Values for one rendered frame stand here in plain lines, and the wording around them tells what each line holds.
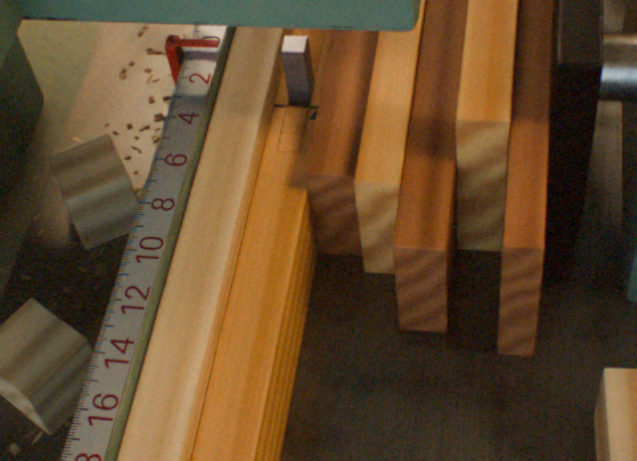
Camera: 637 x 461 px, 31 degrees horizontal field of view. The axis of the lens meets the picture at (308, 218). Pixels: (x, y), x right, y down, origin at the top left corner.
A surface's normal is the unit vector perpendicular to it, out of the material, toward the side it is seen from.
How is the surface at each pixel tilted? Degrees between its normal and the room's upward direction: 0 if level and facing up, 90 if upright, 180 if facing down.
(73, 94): 0
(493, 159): 90
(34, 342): 0
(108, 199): 90
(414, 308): 90
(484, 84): 0
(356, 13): 90
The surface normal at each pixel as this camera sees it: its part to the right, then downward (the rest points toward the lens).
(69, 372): 0.76, 0.47
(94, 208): 0.40, 0.70
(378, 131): -0.11, -0.60
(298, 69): -0.15, 0.79
